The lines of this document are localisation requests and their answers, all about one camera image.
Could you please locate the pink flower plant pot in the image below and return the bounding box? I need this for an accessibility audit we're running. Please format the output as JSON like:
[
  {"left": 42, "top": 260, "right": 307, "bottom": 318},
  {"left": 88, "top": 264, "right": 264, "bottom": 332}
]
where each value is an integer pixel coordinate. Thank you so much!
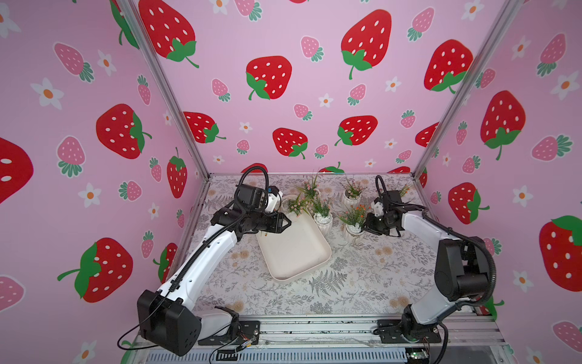
[{"left": 286, "top": 194, "right": 312, "bottom": 216}]

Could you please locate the orange pink flower potted plant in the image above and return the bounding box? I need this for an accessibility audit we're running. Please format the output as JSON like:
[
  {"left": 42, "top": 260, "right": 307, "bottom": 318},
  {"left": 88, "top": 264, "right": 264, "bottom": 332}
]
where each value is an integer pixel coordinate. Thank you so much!
[{"left": 338, "top": 205, "right": 368, "bottom": 244}]

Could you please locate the white pot green plant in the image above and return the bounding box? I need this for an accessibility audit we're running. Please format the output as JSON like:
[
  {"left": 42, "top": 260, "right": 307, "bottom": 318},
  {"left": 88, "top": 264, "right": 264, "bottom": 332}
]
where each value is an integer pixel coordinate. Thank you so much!
[{"left": 312, "top": 197, "right": 333, "bottom": 237}]

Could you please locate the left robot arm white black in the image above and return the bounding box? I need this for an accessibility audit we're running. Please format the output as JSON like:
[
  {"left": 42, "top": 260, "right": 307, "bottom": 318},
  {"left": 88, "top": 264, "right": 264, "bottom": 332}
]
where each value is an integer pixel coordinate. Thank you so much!
[{"left": 137, "top": 208, "right": 292, "bottom": 356}]

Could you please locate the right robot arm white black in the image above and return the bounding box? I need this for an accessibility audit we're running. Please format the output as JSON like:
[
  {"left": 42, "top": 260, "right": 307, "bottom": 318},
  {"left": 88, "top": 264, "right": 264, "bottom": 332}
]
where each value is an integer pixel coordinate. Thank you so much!
[{"left": 363, "top": 211, "right": 497, "bottom": 342}]

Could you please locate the white rectangular storage tray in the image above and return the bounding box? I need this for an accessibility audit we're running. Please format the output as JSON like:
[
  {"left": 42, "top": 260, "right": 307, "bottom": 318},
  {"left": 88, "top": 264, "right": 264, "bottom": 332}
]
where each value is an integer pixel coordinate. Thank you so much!
[{"left": 257, "top": 212, "right": 332, "bottom": 284}]

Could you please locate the back right grass potted plant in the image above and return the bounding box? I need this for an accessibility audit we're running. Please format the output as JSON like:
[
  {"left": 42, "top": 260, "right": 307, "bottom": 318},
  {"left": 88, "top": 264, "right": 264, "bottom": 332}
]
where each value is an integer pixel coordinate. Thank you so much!
[{"left": 400, "top": 184, "right": 411, "bottom": 197}]

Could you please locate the back left pink potted plant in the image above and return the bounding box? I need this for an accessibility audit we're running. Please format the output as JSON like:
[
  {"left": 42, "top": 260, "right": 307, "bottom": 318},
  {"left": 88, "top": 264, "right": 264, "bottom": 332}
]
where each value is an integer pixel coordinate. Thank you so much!
[{"left": 297, "top": 174, "right": 320, "bottom": 201}]

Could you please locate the back centre potted plant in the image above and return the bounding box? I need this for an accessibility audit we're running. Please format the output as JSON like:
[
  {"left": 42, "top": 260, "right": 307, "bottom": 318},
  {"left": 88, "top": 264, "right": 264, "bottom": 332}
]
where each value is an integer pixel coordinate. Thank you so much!
[{"left": 343, "top": 178, "right": 366, "bottom": 209}]

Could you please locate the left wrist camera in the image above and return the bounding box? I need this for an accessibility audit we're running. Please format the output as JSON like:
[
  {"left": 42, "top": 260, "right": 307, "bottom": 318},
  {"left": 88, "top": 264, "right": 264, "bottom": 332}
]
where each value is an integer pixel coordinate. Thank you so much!
[{"left": 234, "top": 184, "right": 283, "bottom": 214}]

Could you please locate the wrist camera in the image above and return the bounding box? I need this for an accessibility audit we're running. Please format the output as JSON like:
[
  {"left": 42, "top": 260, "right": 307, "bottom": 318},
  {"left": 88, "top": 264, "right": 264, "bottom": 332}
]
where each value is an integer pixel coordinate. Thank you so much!
[
  {"left": 234, "top": 184, "right": 283, "bottom": 214},
  {"left": 371, "top": 190, "right": 403, "bottom": 218}
]

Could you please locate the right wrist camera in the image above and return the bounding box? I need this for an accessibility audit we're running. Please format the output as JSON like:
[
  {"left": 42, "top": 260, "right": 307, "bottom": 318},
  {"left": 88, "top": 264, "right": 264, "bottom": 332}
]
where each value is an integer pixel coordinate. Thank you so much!
[{"left": 371, "top": 190, "right": 403, "bottom": 218}]

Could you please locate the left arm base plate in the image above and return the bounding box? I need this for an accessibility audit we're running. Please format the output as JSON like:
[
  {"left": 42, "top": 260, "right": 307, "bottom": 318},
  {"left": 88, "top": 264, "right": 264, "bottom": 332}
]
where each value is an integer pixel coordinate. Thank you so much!
[{"left": 198, "top": 321, "right": 261, "bottom": 346}]

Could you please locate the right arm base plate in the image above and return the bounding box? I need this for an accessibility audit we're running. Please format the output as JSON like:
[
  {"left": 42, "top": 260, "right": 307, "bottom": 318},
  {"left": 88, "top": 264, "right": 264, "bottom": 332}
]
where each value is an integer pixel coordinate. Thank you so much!
[{"left": 372, "top": 319, "right": 442, "bottom": 344}]

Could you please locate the aluminium front rail frame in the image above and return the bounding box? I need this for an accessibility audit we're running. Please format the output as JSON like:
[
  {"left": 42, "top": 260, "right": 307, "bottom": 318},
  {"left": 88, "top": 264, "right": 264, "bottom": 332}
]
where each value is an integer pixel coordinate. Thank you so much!
[{"left": 125, "top": 313, "right": 517, "bottom": 363}]

